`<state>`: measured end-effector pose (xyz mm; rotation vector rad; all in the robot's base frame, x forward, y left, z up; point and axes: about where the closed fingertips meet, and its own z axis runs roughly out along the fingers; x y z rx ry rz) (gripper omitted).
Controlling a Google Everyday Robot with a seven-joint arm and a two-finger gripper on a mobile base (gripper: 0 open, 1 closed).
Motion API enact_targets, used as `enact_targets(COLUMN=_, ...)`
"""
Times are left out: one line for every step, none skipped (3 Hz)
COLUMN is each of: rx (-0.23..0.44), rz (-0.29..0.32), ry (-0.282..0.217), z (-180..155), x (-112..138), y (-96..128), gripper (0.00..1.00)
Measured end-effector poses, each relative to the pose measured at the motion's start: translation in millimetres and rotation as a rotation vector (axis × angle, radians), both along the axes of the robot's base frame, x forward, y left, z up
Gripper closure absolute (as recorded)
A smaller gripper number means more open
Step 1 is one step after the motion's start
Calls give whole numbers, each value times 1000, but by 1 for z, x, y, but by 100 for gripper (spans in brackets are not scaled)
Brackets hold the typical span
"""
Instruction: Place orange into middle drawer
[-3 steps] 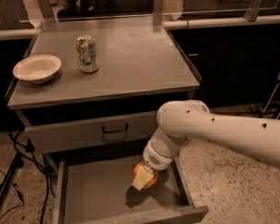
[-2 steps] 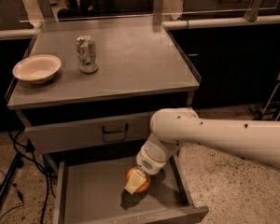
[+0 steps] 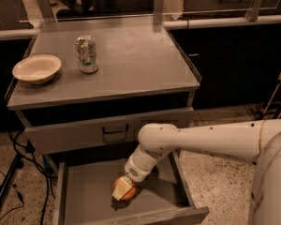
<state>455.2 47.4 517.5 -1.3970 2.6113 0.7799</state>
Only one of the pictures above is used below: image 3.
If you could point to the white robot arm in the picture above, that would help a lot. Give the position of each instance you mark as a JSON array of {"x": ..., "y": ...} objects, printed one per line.
[{"x": 253, "y": 141}]

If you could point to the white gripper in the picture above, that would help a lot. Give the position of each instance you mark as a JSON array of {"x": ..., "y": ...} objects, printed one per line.
[{"x": 133, "y": 172}]

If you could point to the grey metal drawer cabinet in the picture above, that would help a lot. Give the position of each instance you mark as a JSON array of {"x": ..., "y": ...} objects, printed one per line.
[{"x": 140, "y": 70}]

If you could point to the black stand leg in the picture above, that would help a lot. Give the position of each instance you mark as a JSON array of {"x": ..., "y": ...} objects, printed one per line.
[{"x": 7, "y": 182}]

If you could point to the orange fruit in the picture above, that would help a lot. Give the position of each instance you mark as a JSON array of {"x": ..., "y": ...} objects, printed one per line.
[{"x": 130, "y": 192}]

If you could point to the closed upper drawer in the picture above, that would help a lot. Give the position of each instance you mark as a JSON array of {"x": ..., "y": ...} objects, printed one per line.
[{"x": 102, "y": 131}]

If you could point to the wheeled cart frame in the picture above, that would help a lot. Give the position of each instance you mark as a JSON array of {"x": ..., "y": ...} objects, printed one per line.
[{"x": 272, "y": 106}]

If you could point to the open middle drawer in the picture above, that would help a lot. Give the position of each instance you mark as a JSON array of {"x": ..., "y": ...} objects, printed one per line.
[{"x": 86, "y": 178}]

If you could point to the white bowl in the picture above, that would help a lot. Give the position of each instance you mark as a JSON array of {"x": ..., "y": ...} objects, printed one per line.
[{"x": 37, "y": 69}]

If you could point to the crushed green soda can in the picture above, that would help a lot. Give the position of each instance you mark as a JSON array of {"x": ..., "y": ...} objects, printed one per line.
[{"x": 86, "y": 49}]

